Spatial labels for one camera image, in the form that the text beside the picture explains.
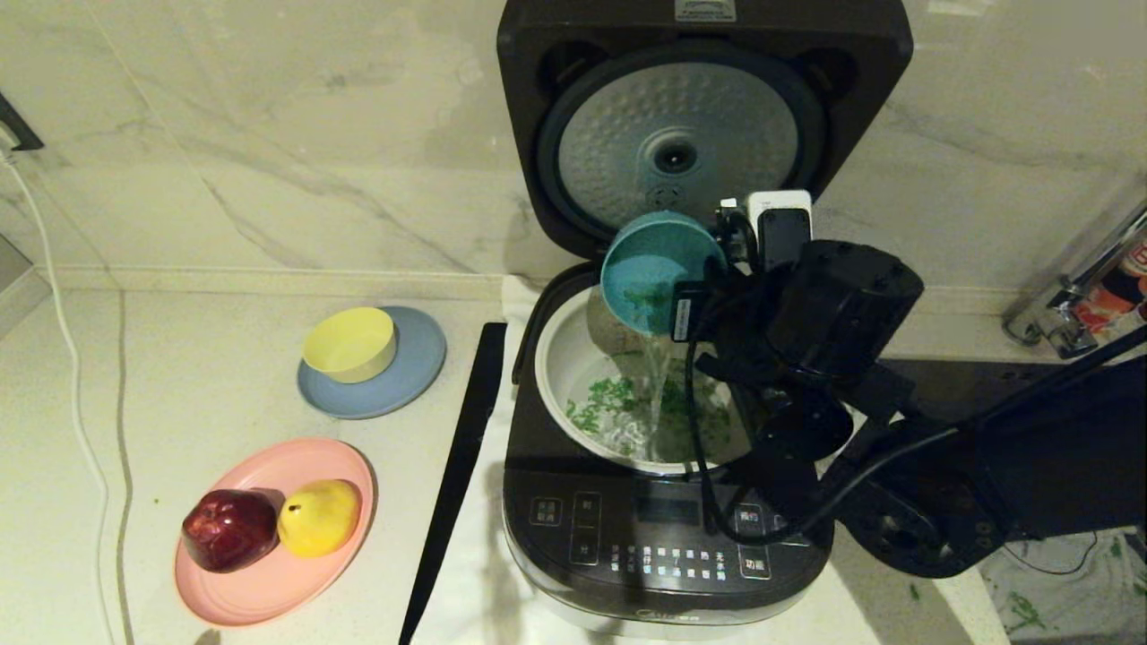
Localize teal bowl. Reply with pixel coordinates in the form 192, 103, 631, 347
600, 211, 729, 337

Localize black rice cooker lid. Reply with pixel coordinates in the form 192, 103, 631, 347
496, 0, 915, 268

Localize white inner pot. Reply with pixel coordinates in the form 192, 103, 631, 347
534, 287, 763, 476

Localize black rice cooker body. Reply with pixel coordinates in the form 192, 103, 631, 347
500, 262, 836, 641

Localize yellow bowl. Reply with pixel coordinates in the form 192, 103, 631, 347
302, 306, 398, 384

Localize chopped green bits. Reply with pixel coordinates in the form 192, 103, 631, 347
566, 287, 731, 458

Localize steel sink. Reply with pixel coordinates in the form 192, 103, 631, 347
883, 358, 1147, 422

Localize black flat mat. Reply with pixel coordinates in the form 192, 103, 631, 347
397, 322, 508, 645

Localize blue plate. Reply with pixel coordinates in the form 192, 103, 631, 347
298, 305, 447, 420

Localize chrome faucet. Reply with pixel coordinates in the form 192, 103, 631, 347
1004, 199, 1147, 361

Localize white plastic bag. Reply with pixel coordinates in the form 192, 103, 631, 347
979, 529, 1147, 641

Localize yellow pear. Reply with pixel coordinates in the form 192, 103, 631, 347
278, 478, 363, 558

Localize pink plate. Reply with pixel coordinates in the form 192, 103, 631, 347
175, 436, 377, 627

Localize dark red apple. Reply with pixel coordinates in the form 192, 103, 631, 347
183, 488, 280, 573

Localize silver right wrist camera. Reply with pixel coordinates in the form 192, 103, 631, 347
720, 190, 815, 272

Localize white cable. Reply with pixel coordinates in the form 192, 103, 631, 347
0, 152, 117, 645

